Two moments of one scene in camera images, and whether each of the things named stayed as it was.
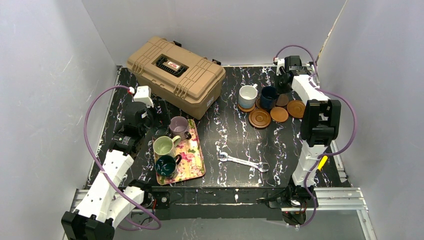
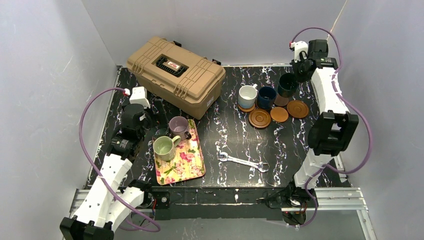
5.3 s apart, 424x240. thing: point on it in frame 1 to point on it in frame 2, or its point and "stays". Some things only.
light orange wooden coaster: (246, 109) stays
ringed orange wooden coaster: (296, 108) stays
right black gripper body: (282, 78) to (298, 66)
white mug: (247, 96) stays
